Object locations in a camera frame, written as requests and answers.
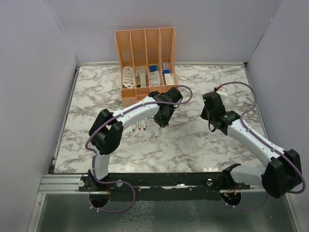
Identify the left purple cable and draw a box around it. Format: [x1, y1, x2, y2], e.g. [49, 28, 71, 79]
[85, 85, 193, 213]

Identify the peach desk organizer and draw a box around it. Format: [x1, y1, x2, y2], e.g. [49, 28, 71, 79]
[115, 27, 178, 106]

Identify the aluminium frame rail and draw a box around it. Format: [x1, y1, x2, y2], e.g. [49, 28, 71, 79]
[38, 174, 82, 194]

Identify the white oval package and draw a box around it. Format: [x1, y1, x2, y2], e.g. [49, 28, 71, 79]
[122, 66, 135, 88]

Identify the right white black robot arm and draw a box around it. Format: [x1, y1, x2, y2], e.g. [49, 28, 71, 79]
[201, 92, 303, 198]

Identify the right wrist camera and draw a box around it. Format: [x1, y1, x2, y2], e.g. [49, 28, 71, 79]
[214, 87, 228, 98]

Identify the white red box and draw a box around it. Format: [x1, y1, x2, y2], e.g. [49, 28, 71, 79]
[162, 62, 175, 85]

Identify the grey stapler tool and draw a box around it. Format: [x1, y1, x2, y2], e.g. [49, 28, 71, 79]
[139, 68, 147, 87]

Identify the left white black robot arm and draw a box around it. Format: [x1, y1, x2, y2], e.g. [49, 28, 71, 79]
[85, 87, 183, 191]

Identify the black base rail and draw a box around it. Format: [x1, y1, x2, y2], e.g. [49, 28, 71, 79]
[79, 167, 250, 202]

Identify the white blue box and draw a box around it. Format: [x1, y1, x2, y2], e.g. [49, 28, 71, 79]
[149, 64, 161, 87]

